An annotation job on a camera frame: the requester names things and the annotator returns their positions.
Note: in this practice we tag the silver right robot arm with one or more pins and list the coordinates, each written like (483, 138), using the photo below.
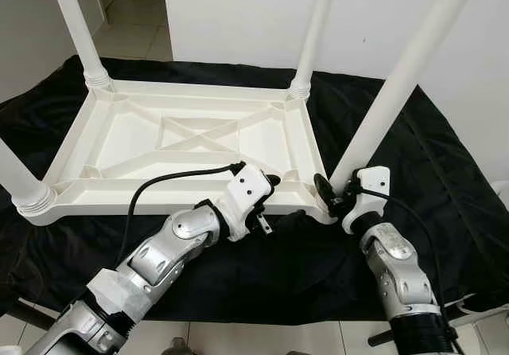
(398, 263)

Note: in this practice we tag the grey robot left leg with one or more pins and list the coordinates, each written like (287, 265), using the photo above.
(176, 345)

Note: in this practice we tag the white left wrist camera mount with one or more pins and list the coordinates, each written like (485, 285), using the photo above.
(246, 186)

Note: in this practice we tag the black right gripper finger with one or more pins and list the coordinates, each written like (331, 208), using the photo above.
(324, 190)

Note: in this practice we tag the grey robot right leg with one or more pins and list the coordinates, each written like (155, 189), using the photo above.
(298, 353)

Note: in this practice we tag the grey robot leg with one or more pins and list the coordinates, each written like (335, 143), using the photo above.
(298, 353)
(176, 345)

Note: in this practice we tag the black cloth table cover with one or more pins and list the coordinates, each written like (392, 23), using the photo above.
(453, 236)

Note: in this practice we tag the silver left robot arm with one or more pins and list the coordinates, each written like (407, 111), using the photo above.
(167, 247)

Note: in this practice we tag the white plastic children table top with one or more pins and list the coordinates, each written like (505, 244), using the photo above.
(119, 132)

